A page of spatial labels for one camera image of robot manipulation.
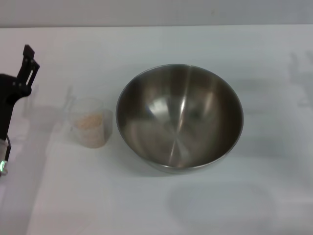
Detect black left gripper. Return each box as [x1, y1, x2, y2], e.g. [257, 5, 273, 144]
[0, 44, 40, 142]

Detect stainless steel mixing bowl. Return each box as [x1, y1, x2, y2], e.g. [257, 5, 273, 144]
[115, 63, 245, 174]

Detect rice grains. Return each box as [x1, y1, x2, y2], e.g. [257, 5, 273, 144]
[74, 114, 105, 147]

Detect clear plastic measuring cup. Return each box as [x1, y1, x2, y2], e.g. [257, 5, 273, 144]
[67, 97, 113, 149]

